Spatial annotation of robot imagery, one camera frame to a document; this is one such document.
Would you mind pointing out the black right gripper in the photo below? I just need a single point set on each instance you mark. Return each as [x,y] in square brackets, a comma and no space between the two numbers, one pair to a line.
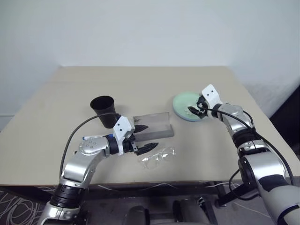
[202,105]

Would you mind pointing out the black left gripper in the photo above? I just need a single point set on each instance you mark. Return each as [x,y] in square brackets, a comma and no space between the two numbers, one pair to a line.
[130,143]

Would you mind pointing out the pale green plate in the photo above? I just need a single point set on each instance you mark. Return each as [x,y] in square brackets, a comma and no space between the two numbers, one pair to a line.
[182,103]

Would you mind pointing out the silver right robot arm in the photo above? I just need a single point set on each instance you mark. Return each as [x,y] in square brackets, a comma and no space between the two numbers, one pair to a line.
[257,164]

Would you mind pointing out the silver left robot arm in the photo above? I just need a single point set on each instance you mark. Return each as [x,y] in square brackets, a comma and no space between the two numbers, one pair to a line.
[79,164]

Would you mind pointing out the clear plastic glasses case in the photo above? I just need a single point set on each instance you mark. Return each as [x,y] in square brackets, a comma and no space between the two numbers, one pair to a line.
[152,122]

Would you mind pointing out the clear safety glasses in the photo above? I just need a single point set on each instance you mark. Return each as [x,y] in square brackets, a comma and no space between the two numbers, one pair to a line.
[167,153]

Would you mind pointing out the black plastic cup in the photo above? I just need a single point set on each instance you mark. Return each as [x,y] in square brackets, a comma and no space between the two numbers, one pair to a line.
[105,117]

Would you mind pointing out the white textured mattress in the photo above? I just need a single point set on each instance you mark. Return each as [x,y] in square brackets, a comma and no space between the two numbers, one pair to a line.
[269,93]

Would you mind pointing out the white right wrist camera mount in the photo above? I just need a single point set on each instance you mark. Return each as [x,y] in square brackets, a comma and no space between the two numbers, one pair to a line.
[211,95]

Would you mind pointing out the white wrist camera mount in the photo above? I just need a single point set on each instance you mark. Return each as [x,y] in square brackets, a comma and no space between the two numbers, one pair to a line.
[122,126]
[211,95]

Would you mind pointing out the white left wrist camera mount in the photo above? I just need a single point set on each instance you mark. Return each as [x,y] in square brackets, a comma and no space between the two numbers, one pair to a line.
[122,126]

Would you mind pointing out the black table clamp bracket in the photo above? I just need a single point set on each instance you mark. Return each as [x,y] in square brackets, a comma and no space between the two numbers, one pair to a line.
[234,194]

